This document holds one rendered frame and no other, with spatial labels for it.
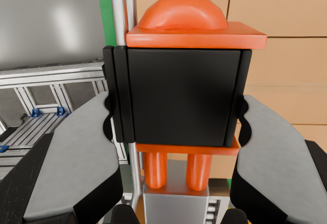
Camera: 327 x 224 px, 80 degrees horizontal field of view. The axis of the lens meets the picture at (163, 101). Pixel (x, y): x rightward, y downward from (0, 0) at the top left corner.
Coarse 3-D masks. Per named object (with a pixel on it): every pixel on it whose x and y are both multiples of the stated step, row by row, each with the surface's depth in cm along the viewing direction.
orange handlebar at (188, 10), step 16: (160, 0) 11; (176, 0) 11; (192, 0) 11; (208, 0) 11; (144, 16) 12; (160, 16) 11; (176, 16) 11; (192, 16) 11; (208, 16) 11; (224, 16) 12; (144, 160) 17; (160, 160) 17; (192, 160) 17; (208, 160) 16; (160, 176) 18; (192, 176) 18; (208, 176) 18
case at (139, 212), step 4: (140, 200) 115; (140, 204) 113; (136, 208) 111; (140, 208) 111; (136, 212) 109; (140, 212) 109; (144, 212) 109; (140, 216) 107; (144, 216) 107; (140, 220) 106; (144, 220) 106
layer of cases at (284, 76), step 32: (224, 0) 69; (256, 0) 68; (288, 0) 68; (320, 0) 67; (288, 32) 73; (320, 32) 72; (256, 64) 79; (288, 64) 79; (320, 64) 78; (256, 96) 87; (288, 96) 86; (320, 96) 85; (320, 128) 93; (224, 160) 107
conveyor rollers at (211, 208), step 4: (128, 196) 127; (128, 200) 134; (212, 200) 124; (216, 200) 124; (128, 204) 132; (208, 204) 131; (212, 204) 131; (208, 208) 129; (212, 208) 129; (208, 212) 135; (212, 212) 135; (208, 216) 133; (212, 216) 133; (208, 220) 139
